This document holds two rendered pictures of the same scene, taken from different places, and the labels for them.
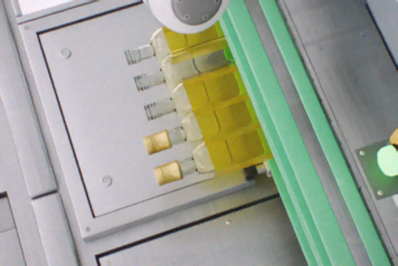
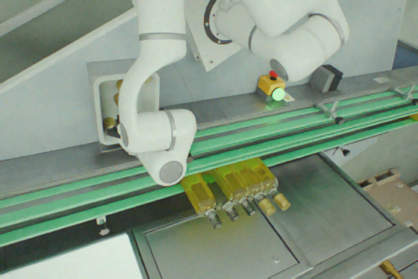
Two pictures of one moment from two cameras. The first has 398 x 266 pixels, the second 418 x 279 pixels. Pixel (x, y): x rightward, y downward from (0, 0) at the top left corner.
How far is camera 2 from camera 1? 1.17 m
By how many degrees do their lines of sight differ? 59
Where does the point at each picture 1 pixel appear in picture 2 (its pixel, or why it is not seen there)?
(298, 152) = (277, 127)
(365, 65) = (232, 103)
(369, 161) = (275, 105)
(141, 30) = (172, 247)
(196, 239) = (285, 218)
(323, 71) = (238, 114)
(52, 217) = not seen: outside the picture
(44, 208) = not seen: outside the picture
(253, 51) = (231, 138)
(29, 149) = not seen: outside the picture
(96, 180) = (276, 264)
